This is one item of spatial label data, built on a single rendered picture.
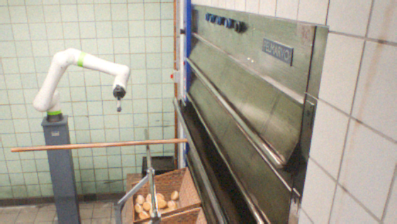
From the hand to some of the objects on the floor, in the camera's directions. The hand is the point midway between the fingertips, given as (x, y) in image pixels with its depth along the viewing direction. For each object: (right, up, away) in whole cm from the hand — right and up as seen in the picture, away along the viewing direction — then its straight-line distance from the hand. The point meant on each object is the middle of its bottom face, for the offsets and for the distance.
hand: (118, 101), depth 247 cm
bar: (+11, -151, +26) cm, 154 cm away
